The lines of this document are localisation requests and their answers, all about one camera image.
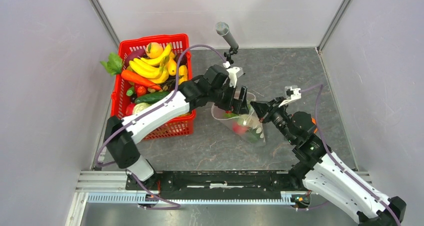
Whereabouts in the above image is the yellow banana bunch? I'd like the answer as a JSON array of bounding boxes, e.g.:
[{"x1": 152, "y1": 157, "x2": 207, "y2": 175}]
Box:
[{"x1": 129, "y1": 44, "x2": 173, "y2": 84}]

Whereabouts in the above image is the green lettuce leaf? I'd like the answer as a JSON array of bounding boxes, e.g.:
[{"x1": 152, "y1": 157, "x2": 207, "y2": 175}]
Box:
[{"x1": 100, "y1": 52, "x2": 124, "y2": 76}]

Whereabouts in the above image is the silver microphone on stand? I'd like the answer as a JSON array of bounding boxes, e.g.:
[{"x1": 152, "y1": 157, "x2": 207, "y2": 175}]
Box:
[{"x1": 215, "y1": 21, "x2": 239, "y2": 64}]

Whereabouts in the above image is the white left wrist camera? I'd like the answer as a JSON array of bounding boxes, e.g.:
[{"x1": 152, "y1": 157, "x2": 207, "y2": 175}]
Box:
[{"x1": 222, "y1": 61, "x2": 244, "y2": 88}]

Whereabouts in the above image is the dark purple plum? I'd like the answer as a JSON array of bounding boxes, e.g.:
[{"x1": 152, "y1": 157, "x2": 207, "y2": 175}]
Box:
[{"x1": 175, "y1": 53, "x2": 188, "y2": 65}]

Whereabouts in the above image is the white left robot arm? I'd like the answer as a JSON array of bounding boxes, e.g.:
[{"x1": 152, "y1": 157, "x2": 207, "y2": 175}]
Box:
[{"x1": 103, "y1": 65, "x2": 249, "y2": 190}]

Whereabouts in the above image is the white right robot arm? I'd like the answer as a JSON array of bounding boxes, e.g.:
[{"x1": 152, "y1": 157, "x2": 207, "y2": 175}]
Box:
[{"x1": 250, "y1": 97, "x2": 407, "y2": 226}]

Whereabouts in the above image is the dark green avocado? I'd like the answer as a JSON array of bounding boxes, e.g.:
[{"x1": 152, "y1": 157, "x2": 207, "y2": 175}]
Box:
[{"x1": 244, "y1": 131, "x2": 263, "y2": 144}]

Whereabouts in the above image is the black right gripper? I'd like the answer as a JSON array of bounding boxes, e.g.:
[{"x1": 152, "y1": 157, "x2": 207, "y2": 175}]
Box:
[{"x1": 250, "y1": 96, "x2": 297, "y2": 144}]

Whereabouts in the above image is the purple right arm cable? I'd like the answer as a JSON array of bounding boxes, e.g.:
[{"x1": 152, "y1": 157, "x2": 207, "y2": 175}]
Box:
[{"x1": 299, "y1": 83, "x2": 402, "y2": 226}]

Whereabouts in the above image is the green cucumber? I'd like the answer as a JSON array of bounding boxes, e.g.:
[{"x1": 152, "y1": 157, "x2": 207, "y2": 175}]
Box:
[{"x1": 134, "y1": 91, "x2": 169, "y2": 104}]

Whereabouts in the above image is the orange tape roll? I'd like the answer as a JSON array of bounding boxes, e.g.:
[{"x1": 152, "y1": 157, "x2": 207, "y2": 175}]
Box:
[{"x1": 311, "y1": 117, "x2": 319, "y2": 134}]

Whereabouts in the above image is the clear dotted zip bag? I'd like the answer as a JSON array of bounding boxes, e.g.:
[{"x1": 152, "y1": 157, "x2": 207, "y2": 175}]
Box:
[{"x1": 211, "y1": 92, "x2": 266, "y2": 147}]

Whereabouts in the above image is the purple sweet potato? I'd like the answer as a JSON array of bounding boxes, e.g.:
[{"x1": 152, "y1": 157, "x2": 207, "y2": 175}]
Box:
[{"x1": 124, "y1": 48, "x2": 146, "y2": 67}]

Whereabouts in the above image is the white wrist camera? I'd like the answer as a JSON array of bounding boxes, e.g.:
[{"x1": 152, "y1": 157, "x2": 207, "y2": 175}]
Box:
[
  {"x1": 222, "y1": 61, "x2": 244, "y2": 88},
  {"x1": 279, "y1": 85, "x2": 302, "y2": 107}
]

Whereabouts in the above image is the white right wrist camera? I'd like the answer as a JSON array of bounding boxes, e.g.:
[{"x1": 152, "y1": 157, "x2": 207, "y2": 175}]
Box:
[{"x1": 279, "y1": 85, "x2": 302, "y2": 107}]

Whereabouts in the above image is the red toy apple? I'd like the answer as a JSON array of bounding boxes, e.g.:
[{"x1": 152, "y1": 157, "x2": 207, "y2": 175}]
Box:
[{"x1": 232, "y1": 122, "x2": 249, "y2": 136}]

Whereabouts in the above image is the red plastic basket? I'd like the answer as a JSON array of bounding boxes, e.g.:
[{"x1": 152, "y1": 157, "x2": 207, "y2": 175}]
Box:
[{"x1": 110, "y1": 33, "x2": 196, "y2": 140}]

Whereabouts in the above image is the yellow peach with leaf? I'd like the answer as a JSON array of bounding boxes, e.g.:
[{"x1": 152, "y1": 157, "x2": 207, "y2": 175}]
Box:
[{"x1": 145, "y1": 42, "x2": 164, "y2": 59}]

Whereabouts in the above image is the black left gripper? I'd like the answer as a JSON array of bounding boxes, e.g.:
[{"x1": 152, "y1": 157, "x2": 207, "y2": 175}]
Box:
[{"x1": 209, "y1": 81, "x2": 249, "y2": 115}]

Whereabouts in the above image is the orange toy carrot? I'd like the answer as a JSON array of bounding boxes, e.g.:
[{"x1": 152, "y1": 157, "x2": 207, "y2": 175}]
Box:
[{"x1": 120, "y1": 70, "x2": 162, "y2": 91}]

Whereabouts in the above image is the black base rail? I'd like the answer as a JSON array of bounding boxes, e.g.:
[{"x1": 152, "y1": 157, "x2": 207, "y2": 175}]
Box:
[{"x1": 143, "y1": 170, "x2": 312, "y2": 200}]

